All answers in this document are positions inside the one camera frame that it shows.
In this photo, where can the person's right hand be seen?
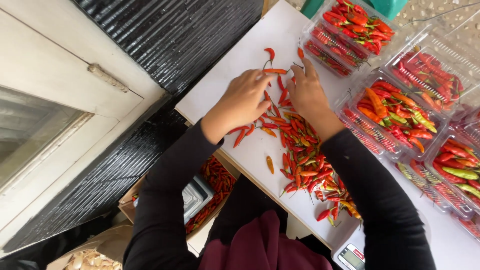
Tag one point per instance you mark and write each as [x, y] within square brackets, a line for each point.
[309, 95]

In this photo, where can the person's left hand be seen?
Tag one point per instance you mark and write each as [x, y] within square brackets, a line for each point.
[237, 105]

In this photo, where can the pile of red chili peppers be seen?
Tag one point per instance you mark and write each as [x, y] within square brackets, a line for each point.
[303, 157]

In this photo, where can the cardboard box of chilies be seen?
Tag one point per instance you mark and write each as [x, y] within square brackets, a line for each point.
[219, 180]

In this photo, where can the grey plastic box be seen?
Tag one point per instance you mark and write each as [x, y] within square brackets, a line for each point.
[195, 195]

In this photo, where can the maroon cloth garment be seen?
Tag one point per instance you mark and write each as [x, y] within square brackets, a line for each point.
[262, 243]

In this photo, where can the white digital kitchen scale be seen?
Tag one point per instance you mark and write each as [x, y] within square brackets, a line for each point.
[350, 257]

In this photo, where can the brown paper bag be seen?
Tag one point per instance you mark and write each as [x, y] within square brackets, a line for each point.
[112, 240]

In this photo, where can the heap of garlic cloves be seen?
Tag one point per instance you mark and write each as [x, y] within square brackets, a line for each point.
[90, 260]

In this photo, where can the white wooden window frame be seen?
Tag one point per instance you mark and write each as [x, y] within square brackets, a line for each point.
[56, 93]

